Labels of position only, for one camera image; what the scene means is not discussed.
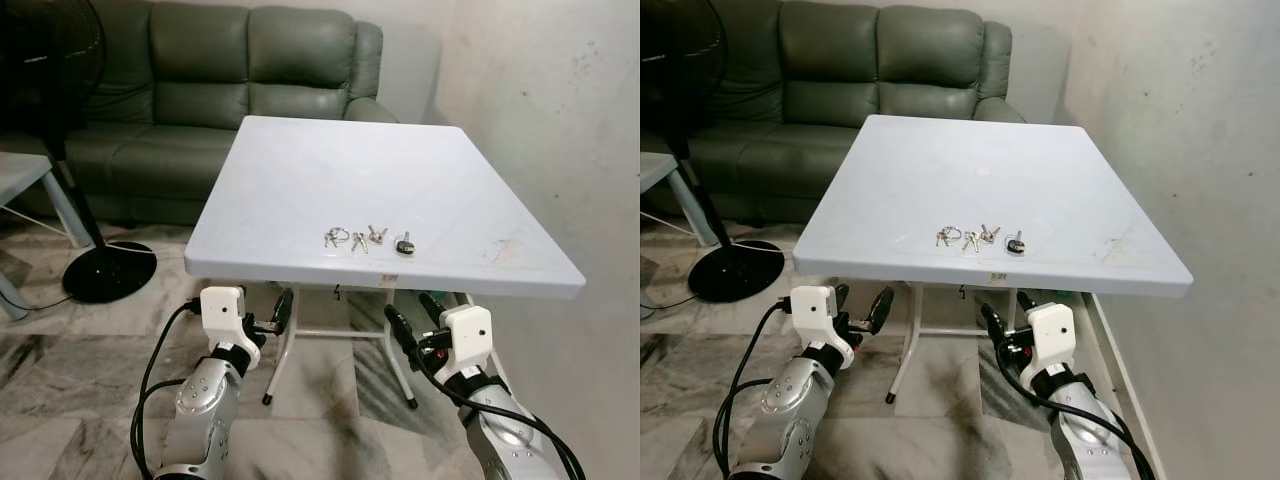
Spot black standing fan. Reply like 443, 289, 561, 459
0, 0, 158, 305
640, 0, 786, 305

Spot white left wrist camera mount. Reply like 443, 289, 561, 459
791, 286, 839, 347
199, 286, 248, 349

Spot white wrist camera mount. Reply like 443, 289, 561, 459
199, 286, 248, 349
791, 286, 839, 347
440, 305, 493, 377
1026, 302, 1076, 372

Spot white square folding table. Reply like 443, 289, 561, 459
185, 115, 588, 410
792, 113, 1195, 406

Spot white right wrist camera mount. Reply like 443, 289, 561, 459
440, 305, 493, 377
1026, 302, 1076, 372

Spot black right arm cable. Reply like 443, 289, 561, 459
998, 342, 1157, 480
413, 338, 587, 480

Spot green leather sofa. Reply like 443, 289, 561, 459
18, 0, 401, 227
650, 0, 1027, 227

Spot small grey side table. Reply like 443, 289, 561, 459
0, 152, 93, 321
640, 152, 719, 321

